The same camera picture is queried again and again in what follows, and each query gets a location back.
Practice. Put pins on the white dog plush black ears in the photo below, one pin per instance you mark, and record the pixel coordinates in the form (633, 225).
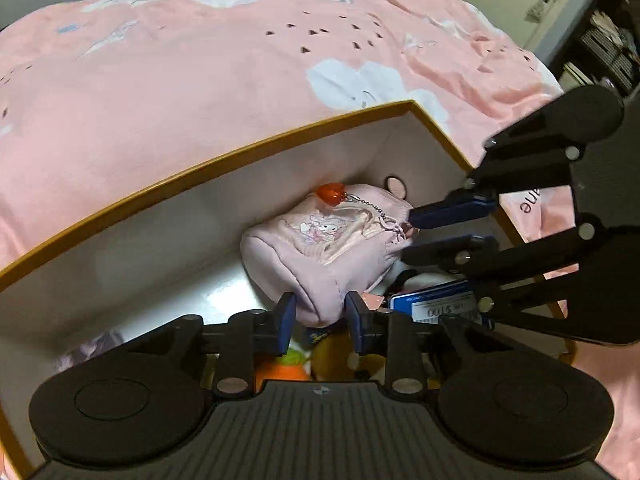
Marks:
(402, 276)

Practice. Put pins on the white door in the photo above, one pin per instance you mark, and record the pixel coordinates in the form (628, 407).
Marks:
(505, 5)

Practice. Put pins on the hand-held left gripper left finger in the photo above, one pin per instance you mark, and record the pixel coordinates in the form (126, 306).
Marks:
(285, 325)

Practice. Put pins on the pink padded pouch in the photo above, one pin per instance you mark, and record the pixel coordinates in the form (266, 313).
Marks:
(310, 250)

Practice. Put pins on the yellow cardboard box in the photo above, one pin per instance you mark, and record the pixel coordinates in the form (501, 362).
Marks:
(175, 240)

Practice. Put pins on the yellow plush toy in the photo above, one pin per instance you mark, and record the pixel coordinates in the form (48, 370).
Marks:
(335, 357)

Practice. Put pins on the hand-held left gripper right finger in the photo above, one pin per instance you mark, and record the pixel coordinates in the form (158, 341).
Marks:
(356, 325)

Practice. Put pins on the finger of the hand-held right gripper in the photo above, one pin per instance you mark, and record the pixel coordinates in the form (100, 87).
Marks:
(450, 212)
(445, 252)

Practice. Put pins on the orange carrot plush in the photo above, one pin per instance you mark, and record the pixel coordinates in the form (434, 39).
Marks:
(292, 362)

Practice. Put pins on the orange heart charm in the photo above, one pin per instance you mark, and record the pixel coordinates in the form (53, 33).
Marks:
(331, 195)

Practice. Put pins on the dark storage shelf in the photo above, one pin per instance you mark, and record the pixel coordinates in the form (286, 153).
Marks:
(605, 45)

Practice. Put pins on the blue Ocean Park tag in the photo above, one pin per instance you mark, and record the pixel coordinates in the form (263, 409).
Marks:
(435, 305)

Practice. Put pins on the pink printed blanket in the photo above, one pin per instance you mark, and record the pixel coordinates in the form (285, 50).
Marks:
(200, 60)

